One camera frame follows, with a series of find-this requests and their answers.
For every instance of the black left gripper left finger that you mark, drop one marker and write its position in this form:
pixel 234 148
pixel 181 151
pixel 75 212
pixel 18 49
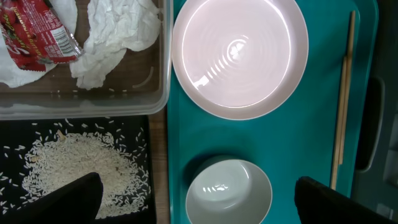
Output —
pixel 76 202

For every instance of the clear plastic waste bin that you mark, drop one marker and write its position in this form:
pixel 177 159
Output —
pixel 139 85

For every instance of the wooden chopstick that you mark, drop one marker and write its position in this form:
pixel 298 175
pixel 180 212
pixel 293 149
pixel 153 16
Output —
pixel 336 154
pixel 348 62

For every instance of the crumpled white tissue right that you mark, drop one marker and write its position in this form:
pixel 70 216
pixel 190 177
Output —
pixel 115 27

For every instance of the large pink plate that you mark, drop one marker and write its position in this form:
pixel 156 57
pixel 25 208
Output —
pixel 239 59

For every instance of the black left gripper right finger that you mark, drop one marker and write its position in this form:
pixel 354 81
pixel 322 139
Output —
pixel 318 204

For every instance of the grey bowl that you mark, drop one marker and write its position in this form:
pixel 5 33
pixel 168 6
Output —
pixel 229 191

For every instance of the teal plastic tray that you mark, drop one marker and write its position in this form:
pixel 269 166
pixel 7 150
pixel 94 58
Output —
pixel 295 140

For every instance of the rice food waste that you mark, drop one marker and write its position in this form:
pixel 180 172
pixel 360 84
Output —
pixel 84 165

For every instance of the black tray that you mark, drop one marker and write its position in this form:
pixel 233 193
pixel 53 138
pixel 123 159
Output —
pixel 149 130

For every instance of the grey dishwasher rack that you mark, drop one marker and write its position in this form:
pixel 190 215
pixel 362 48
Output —
pixel 375 177

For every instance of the red snack wrapper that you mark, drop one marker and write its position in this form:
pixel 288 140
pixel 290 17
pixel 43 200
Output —
pixel 35 36

